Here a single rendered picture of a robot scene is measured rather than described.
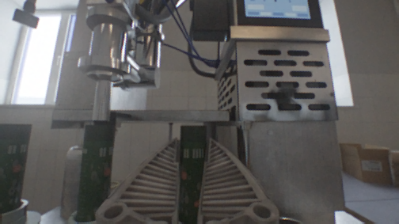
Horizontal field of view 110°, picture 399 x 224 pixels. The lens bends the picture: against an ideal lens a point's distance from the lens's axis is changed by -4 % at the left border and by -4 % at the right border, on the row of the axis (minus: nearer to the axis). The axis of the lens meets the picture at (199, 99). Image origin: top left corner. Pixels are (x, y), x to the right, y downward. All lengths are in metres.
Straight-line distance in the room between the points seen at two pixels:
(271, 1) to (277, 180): 0.30
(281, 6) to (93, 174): 0.37
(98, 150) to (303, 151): 0.28
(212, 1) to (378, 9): 3.14
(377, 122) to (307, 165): 2.42
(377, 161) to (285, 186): 1.53
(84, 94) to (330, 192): 0.44
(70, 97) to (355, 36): 2.89
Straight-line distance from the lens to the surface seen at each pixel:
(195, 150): 0.17
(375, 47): 3.03
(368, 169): 1.78
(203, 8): 0.34
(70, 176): 0.39
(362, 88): 2.64
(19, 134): 0.27
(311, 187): 0.31
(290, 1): 0.36
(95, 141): 0.20
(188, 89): 1.71
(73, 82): 0.37
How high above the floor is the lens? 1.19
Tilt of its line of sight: 10 degrees up
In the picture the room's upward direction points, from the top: straight up
